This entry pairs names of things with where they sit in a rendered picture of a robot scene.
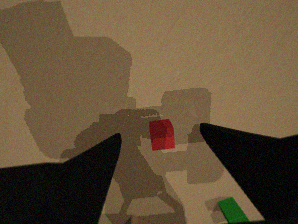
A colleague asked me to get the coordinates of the green block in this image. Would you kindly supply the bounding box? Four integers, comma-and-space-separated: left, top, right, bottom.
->
217, 197, 246, 223
229, 216, 249, 223

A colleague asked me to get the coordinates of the red block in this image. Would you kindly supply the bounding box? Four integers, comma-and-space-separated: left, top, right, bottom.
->
149, 119, 175, 151

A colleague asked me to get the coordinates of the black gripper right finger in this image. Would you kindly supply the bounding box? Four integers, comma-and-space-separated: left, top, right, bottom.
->
200, 123, 298, 220

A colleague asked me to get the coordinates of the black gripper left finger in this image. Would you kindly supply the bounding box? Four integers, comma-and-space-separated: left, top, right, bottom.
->
0, 133, 122, 224

